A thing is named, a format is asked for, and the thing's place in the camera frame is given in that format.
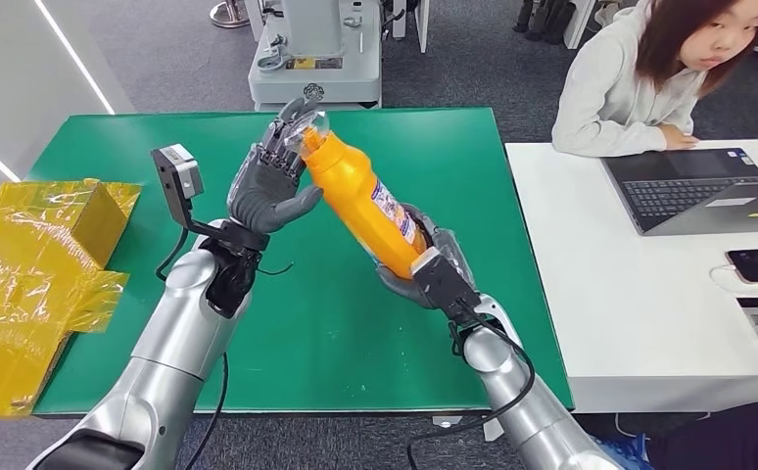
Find white charging cable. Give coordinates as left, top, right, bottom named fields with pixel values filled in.
left=709, top=262, right=758, bottom=300

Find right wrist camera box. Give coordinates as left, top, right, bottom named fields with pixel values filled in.
left=409, top=246, right=484, bottom=320

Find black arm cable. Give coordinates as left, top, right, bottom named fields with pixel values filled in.
left=406, top=310, right=538, bottom=470
left=153, top=226, right=231, bottom=470

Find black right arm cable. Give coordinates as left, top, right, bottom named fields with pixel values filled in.
left=406, top=310, right=538, bottom=470

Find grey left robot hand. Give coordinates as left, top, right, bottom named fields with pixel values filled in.
left=228, top=97, right=328, bottom=236

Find yellow taped cardboard box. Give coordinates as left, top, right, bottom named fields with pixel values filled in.
left=0, top=178, right=143, bottom=418

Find white furniture panel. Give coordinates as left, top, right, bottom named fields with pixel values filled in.
left=392, top=0, right=431, bottom=55

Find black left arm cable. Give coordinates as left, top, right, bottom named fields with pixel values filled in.
left=153, top=226, right=231, bottom=470

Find person's hand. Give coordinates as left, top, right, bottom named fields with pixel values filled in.
left=661, top=124, right=701, bottom=153

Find black chair legs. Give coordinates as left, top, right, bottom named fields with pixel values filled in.
left=513, top=0, right=578, bottom=45

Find blue shoe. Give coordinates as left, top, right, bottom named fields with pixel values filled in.
left=595, top=433, right=654, bottom=470

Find chrome round stand base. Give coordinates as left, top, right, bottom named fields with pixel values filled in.
left=209, top=0, right=252, bottom=29

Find person's leg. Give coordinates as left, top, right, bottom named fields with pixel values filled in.
left=644, top=399, right=758, bottom=470

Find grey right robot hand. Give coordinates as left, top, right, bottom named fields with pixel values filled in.
left=375, top=203, right=482, bottom=310

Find dark grey laptop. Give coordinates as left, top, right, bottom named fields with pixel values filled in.
left=602, top=147, right=758, bottom=237

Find white machine base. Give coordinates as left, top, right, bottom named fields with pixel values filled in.
left=247, top=0, right=384, bottom=113

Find orange detergent bottle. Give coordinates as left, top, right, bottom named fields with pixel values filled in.
left=291, top=110, right=430, bottom=281

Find person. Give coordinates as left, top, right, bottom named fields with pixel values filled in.
left=551, top=0, right=758, bottom=159

